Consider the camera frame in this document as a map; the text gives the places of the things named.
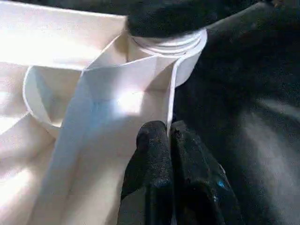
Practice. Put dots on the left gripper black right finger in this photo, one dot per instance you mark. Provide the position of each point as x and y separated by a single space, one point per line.
199 185

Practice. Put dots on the white plastic table top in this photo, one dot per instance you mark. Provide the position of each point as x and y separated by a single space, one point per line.
82 105

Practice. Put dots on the white plastic table leg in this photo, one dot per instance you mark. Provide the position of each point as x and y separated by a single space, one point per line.
168 44

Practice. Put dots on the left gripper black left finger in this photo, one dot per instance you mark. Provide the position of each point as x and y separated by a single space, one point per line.
150 178

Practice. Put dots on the black plastic mat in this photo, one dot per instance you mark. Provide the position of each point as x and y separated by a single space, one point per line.
246 117

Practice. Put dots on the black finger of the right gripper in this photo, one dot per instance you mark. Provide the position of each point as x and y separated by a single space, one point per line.
168 18

